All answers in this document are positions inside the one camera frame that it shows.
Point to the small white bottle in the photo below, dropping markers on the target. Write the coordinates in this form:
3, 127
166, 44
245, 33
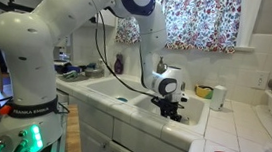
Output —
101, 64

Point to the purple dish soap bottle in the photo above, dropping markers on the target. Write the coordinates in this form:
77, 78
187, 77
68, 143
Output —
119, 65

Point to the small metal sink cap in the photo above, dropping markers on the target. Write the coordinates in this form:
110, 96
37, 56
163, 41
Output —
183, 86

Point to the grey dish tray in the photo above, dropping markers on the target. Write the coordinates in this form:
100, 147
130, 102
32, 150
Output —
74, 76

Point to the narrow floral window curtain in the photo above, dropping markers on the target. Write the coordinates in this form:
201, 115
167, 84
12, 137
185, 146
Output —
128, 31

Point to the white sink base cabinet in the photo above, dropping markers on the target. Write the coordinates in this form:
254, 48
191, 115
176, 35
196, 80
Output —
143, 143

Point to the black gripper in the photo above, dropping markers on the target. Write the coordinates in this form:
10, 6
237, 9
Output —
169, 107

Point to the white window frame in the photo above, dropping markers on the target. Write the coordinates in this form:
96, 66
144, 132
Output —
248, 23

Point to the dark blue container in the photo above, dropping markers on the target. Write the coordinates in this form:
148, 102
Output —
68, 68

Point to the white coffee maker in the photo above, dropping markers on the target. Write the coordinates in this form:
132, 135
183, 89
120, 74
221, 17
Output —
63, 50

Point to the grey robot mounting stand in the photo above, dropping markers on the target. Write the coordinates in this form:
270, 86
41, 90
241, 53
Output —
61, 139

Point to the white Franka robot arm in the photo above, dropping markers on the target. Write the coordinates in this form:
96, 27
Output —
27, 59

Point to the teal round object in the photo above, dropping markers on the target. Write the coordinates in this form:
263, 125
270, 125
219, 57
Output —
122, 100

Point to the white upper cabinet door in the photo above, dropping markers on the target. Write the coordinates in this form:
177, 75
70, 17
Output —
111, 21

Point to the wooden board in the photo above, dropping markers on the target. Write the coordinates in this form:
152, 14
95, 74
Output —
74, 137

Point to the brushed metal sink faucet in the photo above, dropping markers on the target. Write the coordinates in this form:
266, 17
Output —
161, 66

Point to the grey metal bowl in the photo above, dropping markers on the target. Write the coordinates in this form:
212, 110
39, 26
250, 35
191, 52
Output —
94, 73

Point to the white wall outlet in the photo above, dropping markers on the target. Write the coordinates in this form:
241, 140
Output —
260, 80

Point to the wide floral window curtain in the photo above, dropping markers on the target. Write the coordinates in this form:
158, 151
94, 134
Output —
201, 22

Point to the yellow sponge holder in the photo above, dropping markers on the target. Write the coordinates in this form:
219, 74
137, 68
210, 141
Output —
204, 92

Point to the white double basin sink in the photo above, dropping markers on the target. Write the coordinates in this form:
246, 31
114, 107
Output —
114, 89

